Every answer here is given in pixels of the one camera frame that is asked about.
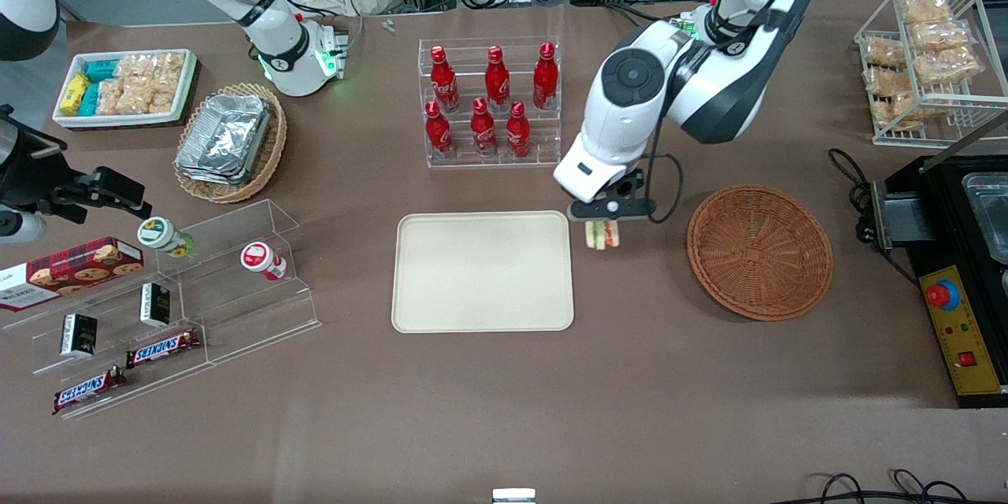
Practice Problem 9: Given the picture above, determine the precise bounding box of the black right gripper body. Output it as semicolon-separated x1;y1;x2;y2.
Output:
0;106;87;213

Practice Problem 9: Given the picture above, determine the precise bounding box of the sandwich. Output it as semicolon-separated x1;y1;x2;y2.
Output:
584;219;623;251

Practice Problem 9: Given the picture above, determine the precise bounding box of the beige plastic tray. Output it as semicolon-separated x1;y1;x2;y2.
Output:
391;210;575;333

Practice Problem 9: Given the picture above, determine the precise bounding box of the round brown wicker basket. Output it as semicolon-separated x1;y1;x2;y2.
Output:
687;186;834;322

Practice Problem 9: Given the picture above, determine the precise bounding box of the oval tan wicker basket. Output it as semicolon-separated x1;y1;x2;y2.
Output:
173;83;288;204

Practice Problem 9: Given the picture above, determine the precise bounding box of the cup with green lid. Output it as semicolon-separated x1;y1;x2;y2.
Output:
138;217;194;258

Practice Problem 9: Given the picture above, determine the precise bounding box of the red cookie box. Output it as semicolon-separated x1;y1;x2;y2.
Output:
0;237;145;312

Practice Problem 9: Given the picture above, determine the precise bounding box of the clear acrylic bottle rack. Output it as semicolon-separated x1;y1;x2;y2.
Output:
417;37;562;169

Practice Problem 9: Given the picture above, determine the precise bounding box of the yellow snack pack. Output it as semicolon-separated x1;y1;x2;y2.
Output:
61;73;90;116

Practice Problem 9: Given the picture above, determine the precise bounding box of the red cola bottle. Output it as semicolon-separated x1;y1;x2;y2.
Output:
470;98;498;158
506;101;532;159
484;46;510;113
533;42;560;111
430;46;461;113
425;101;455;161

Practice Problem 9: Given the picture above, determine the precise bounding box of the small black box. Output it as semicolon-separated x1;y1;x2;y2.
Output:
140;283;172;328
61;313;98;358

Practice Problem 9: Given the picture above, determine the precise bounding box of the stack of foil trays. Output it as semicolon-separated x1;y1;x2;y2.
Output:
175;93;272;186

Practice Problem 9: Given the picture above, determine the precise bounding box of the white rectangular snack bin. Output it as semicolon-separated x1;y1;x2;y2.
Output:
53;49;198;129

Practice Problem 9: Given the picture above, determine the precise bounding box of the clear acrylic stepped shelf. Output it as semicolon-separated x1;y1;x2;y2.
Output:
0;252;212;420
154;199;322;367

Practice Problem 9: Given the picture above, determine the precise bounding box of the cup with red lid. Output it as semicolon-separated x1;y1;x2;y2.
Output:
240;242;288;282

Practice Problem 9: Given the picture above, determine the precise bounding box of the Snickers chocolate bar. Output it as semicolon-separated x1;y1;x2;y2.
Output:
53;366;127;416
126;328;202;369

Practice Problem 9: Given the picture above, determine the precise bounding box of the red emergency stop button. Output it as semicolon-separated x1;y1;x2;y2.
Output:
926;281;962;312

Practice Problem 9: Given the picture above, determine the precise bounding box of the black fryer with yellow panel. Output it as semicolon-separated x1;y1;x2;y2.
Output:
870;154;1008;409

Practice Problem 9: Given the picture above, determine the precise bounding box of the grey metal bar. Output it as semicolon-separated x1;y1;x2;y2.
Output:
920;109;1008;174

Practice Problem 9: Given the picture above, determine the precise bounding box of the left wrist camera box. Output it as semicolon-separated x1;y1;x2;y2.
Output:
568;198;658;222

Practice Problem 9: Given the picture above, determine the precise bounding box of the black camera cable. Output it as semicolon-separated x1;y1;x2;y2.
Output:
639;152;683;224

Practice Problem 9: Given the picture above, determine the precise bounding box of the black power cable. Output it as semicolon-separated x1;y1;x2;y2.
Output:
827;148;922;288

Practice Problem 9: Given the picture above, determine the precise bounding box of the grey metal side bracket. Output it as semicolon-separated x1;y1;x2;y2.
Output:
870;180;938;249

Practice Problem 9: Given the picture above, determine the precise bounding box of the black floor cable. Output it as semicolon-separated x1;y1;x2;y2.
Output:
787;469;977;504

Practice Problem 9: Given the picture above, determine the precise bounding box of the white wire rack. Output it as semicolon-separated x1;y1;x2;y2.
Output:
854;0;1008;147

